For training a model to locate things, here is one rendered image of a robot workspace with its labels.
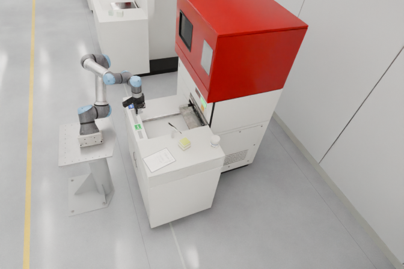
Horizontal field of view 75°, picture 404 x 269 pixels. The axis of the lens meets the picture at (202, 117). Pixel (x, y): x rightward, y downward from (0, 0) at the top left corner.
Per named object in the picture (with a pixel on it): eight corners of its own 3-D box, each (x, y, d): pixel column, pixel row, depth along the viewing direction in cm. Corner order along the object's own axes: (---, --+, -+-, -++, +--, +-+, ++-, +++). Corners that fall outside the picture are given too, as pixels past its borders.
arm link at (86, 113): (76, 123, 216) (73, 106, 215) (92, 120, 226) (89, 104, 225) (83, 122, 208) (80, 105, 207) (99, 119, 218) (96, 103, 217)
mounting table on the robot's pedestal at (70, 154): (62, 175, 210) (58, 166, 201) (63, 134, 239) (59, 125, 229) (121, 163, 224) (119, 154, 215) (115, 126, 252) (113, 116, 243)
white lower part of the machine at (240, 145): (222, 120, 372) (232, 72, 315) (250, 167, 321) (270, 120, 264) (174, 131, 348) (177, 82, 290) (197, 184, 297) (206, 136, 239)
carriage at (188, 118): (186, 107, 259) (186, 104, 257) (200, 134, 236) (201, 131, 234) (178, 108, 256) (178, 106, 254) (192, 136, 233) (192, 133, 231)
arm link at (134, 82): (136, 73, 189) (143, 78, 185) (137, 85, 196) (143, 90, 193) (127, 77, 184) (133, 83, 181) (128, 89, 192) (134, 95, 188)
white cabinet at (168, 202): (179, 142, 336) (183, 93, 278) (210, 211, 275) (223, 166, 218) (128, 155, 313) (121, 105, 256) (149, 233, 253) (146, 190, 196)
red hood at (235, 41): (240, 42, 285) (253, -16, 244) (282, 88, 235) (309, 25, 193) (174, 50, 259) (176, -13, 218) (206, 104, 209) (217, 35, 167)
